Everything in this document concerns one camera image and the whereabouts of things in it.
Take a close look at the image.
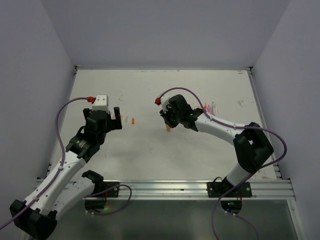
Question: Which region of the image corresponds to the orange highlighter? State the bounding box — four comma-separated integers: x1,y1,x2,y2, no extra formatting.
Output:
165,124,171,132

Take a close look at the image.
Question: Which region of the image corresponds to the red slim pen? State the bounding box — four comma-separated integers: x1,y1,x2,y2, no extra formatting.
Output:
204,102,208,112

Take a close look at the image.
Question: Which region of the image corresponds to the pink highlighter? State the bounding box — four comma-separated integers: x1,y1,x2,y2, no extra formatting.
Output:
207,105,213,115

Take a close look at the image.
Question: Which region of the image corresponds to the blue white marker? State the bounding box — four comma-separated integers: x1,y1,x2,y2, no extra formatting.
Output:
211,102,216,117

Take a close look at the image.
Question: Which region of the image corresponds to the yellow white marker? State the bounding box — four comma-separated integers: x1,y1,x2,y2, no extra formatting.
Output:
214,105,219,117

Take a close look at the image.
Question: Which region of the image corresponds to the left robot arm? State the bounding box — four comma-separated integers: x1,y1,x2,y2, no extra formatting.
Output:
9,107,122,240

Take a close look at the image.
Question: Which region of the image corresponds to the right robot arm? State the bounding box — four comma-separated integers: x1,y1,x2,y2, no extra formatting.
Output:
155,94,274,198

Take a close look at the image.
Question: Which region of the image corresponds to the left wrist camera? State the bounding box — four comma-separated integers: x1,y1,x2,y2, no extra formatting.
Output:
91,94,110,114

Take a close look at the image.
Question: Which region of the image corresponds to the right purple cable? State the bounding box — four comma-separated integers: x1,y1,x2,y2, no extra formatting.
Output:
154,87,288,240

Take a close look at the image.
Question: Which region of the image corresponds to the left base bracket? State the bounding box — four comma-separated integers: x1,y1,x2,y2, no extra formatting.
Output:
98,181,120,199

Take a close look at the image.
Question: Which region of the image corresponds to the base bracket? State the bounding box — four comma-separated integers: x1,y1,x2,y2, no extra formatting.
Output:
206,177,253,198
98,181,120,199

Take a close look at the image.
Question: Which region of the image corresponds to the right base bracket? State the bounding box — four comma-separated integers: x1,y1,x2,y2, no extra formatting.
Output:
206,177,253,198

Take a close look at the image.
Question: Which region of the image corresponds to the aluminium rail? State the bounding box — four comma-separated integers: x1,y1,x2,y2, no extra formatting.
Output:
112,179,296,201

